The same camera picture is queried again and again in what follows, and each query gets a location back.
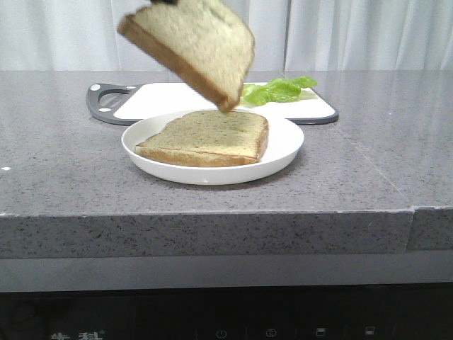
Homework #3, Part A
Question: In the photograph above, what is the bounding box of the white round plate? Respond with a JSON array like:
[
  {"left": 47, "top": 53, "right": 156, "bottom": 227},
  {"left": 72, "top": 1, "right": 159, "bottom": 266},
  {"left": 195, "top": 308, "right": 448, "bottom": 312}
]
[{"left": 121, "top": 110, "right": 304, "bottom": 186}]

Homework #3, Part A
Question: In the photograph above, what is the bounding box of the green lettuce leaf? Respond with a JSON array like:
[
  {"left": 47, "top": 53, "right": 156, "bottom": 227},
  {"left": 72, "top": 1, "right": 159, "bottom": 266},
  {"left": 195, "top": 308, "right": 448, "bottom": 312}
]
[{"left": 241, "top": 76, "right": 317, "bottom": 106}]

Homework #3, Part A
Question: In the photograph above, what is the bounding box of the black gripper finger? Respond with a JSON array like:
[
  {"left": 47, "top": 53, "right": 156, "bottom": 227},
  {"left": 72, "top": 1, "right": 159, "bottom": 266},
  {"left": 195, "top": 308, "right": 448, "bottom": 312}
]
[{"left": 149, "top": 0, "right": 178, "bottom": 4}]

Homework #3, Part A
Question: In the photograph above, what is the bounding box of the black appliance control panel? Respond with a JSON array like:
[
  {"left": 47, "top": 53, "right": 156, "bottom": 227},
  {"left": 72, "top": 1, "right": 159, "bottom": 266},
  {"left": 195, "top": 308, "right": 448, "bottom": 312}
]
[{"left": 1, "top": 283, "right": 452, "bottom": 339}]

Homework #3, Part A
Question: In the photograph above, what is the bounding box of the bread slice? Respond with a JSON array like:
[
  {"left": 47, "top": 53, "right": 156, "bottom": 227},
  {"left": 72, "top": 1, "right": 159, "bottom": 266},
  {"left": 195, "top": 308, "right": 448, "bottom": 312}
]
[
  {"left": 117, "top": 1, "right": 255, "bottom": 113},
  {"left": 134, "top": 110, "right": 269, "bottom": 167}
]

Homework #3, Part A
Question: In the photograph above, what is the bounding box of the white cutting board grey rim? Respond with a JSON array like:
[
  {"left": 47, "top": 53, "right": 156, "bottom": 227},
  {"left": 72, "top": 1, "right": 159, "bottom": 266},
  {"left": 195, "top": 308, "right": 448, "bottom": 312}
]
[{"left": 86, "top": 82, "right": 339, "bottom": 125}]

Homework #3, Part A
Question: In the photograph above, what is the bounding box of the grey curtain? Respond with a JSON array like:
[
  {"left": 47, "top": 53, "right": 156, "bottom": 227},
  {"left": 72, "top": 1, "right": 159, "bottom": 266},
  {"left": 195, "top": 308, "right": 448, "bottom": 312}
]
[{"left": 1, "top": 1, "right": 452, "bottom": 72}]

